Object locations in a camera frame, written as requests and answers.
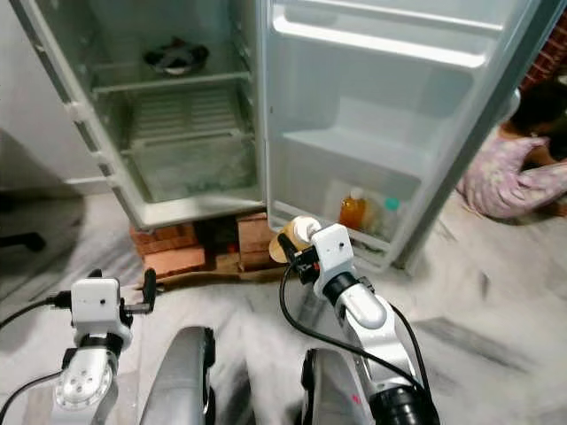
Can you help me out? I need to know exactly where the tan bottle white cap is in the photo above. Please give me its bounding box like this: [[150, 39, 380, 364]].
[[268, 216, 322, 264]]

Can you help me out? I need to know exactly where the white fridge door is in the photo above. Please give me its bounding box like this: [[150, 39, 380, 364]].
[[261, 0, 567, 272]]

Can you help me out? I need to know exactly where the glass fridge shelf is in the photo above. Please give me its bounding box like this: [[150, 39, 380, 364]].
[[90, 69, 253, 97]]

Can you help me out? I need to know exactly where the grey left robot leg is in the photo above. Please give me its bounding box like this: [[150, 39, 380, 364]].
[[142, 326, 218, 425]]

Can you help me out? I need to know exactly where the grey robot leg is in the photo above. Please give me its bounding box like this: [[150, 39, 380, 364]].
[[142, 326, 218, 425], [299, 347, 375, 425]]

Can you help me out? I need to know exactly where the clear bottle teal cap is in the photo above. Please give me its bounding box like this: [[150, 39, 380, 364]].
[[377, 197, 406, 240]]

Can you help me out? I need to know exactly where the clear crisper drawer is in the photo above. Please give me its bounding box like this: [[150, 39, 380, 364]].
[[120, 131, 258, 205]]

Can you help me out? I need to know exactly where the black chair base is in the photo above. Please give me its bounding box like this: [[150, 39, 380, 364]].
[[0, 193, 47, 253]]

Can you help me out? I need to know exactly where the grey right robot leg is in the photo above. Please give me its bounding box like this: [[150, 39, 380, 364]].
[[299, 347, 375, 425]]

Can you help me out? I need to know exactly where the white ribbed crisper cover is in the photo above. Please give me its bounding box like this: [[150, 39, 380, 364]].
[[128, 87, 247, 150]]

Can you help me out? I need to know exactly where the person in pink clothes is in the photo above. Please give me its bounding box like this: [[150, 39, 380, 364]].
[[456, 80, 567, 220]]

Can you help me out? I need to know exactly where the black bowl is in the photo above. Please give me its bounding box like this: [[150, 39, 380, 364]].
[[142, 37, 211, 77]]

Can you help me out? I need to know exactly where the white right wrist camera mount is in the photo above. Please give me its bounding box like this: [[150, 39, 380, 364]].
[[310, 223, 357, 277]]

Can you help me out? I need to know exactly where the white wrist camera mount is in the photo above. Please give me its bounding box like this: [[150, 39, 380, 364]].
[[310, 223, 357, 277], [71, 278, 123, 330]]

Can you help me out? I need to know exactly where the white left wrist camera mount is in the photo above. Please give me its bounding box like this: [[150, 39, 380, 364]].
[[71, 278, 123, 330]]

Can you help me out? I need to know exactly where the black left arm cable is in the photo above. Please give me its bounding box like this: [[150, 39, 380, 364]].
[[0, 292, 74, 425]]

